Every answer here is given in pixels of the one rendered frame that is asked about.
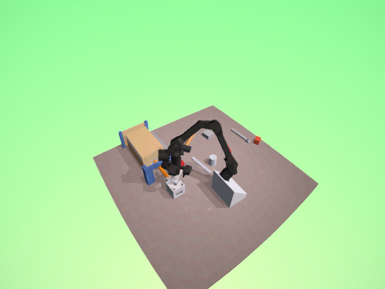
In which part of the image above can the black mallet with wooden handle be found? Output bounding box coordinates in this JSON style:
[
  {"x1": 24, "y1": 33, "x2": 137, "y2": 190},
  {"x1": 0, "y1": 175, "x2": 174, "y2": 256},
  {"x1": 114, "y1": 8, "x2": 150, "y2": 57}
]
[{"x1": 179, "y1": 134, "x2": 195, "y2": 152}]

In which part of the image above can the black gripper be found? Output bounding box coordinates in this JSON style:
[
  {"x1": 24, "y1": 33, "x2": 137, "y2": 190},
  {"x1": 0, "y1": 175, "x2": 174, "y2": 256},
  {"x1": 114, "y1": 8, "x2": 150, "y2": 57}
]
[{"x1": 161, "y1": 160, "x2": 192, "y2": 177}]

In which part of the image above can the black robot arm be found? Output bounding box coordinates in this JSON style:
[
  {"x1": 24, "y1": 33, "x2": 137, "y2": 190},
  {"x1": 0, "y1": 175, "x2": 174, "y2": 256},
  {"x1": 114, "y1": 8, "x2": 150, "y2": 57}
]
[{"x1": 158, "y1": 119, "x2": 238, "y2": 182}]

